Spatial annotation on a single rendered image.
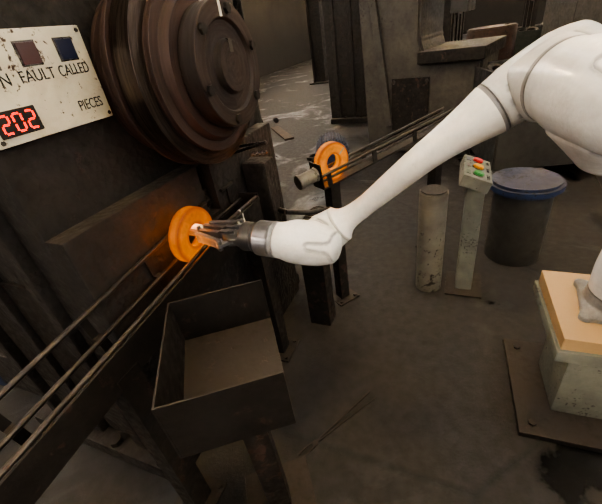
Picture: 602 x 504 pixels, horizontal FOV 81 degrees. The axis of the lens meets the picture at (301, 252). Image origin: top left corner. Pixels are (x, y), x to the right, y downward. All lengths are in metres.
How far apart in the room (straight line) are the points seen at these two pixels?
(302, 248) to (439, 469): 0.83
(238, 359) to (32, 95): 0.65
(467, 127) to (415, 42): 2.82
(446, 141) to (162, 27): 0.63
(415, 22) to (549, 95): 2.93
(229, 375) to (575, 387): 1.04
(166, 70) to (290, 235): 0.44
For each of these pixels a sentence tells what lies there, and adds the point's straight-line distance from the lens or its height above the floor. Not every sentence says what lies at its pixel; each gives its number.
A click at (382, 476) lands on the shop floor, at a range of 1.28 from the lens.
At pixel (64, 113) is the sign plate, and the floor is 1.09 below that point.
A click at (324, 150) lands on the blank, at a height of 0.76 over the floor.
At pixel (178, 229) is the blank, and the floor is 0.79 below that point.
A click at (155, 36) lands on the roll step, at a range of 0.91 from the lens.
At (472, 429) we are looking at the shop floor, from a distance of 1.39.
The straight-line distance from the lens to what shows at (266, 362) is 0.76.
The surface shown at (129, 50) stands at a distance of 0.87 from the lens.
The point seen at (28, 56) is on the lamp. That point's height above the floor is 1.19.
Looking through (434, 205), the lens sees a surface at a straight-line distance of 1.59.
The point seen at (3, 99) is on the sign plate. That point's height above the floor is 1.14.
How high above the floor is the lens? 1.16
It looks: 32 degrees down
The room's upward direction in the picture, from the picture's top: 9 degrees counter-clockwise
